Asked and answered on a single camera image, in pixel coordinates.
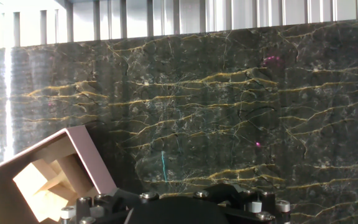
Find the black marble pattern mat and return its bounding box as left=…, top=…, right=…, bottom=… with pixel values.
left=0, top=18, right=358, bottom=224

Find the pink gift box base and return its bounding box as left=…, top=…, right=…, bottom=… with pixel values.
left=0, top=125, right=118, bottom=224

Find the large wooden cube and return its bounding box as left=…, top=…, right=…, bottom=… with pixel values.
left=39, top=154, right=94, bottom=200

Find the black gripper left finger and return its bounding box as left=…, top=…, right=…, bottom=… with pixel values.
left=60, top=188, right=160, bottom=224

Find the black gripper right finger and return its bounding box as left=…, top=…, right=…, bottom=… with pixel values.
left=193, top=183, right=291, bottom=224

